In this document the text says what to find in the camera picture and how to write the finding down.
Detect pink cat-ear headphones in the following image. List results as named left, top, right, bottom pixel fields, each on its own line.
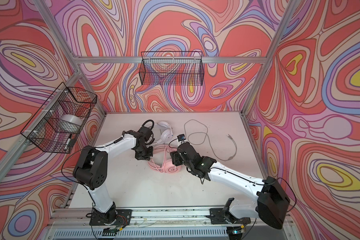
left=148, top=145, right=182, bottom=174

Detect white headphones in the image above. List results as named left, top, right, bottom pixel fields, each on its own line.
left=153, top=121, right=173, bottom=145

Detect grey headphone cable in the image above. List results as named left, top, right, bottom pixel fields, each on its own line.
left=183, top=119, right=238, bottom=161

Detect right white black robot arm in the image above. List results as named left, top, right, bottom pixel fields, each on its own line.
left=170, top=142, right=291, bottom=230

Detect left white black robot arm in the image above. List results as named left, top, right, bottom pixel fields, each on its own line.
left=73, top=127, right=155, bottom=225

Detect marker pen in basket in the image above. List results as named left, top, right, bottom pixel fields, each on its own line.
left=64, top=134, right=72, bottom=151

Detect white tape roll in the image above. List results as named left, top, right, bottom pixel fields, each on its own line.
left=58, top=114, right=83, bottom=134

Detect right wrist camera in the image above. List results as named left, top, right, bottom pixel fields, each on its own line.
left=177, top=134, right=187, bottom=144

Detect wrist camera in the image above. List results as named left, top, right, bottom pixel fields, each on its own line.
left=177, top=134, right=187, bottom=144
left=138, top=126, right=154, bottom=143

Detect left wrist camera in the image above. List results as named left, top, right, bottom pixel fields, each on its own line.
left=138, top=126, right=154, bottom=143

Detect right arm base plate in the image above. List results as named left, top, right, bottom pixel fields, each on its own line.
left=206, top=208, right=252, bottom=226

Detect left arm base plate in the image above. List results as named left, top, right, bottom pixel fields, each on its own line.
left=90, top=209, right=132, bottom=227

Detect back black wire basket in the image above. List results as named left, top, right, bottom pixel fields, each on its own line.
left=139, top=51, right=205, bottom=87

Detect black wire basket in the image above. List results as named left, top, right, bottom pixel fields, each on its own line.
left=139, top=51, right=205, bottom=87
left=21, top=83, right=98, bottom=154

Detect left black wire basket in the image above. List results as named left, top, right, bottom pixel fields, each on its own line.
left=21, top=83, right=98, bottom=154

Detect aluminium front rail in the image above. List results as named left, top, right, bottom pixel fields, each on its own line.
left=47, top=205, right=292, bottom=229

